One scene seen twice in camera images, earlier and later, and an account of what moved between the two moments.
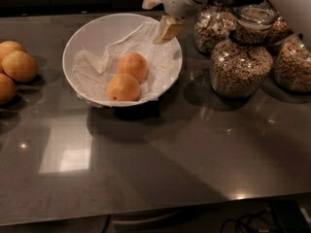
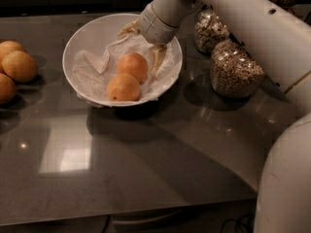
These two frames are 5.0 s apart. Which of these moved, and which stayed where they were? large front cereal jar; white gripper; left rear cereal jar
Moved: white gripper
Stayed: large front cereal jar; left rear cereal jar
